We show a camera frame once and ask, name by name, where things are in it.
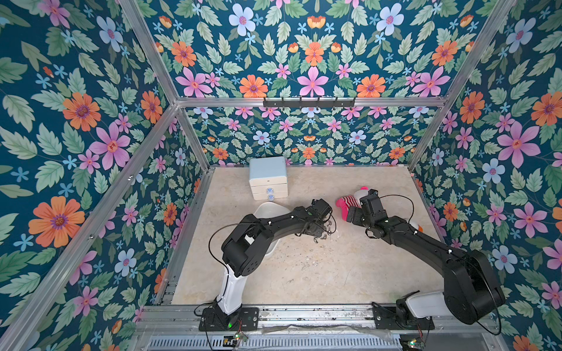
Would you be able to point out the black hook rail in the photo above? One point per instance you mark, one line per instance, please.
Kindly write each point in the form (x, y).
(300, 102)

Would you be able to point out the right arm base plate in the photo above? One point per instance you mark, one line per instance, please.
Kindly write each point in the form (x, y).
(398, 317)

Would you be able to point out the pink white striped plush toy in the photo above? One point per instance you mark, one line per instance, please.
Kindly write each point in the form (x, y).
(347, 202)

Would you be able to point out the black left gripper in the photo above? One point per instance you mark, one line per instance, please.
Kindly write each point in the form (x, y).
(320, 230)

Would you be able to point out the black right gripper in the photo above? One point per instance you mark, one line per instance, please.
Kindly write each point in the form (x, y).
(355, 215)

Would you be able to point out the pale blue drawer box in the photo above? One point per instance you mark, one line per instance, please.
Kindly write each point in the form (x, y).
(268, 178)

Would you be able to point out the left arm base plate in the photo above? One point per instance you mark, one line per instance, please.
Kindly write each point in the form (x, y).
(214, 319)

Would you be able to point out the white storage tray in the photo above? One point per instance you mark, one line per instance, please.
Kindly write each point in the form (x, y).
(270, 210)

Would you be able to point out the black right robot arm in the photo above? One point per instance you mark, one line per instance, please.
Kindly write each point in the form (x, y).
(471, 289)

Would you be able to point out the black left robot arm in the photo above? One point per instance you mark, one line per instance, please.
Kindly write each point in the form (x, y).
(255, 238)

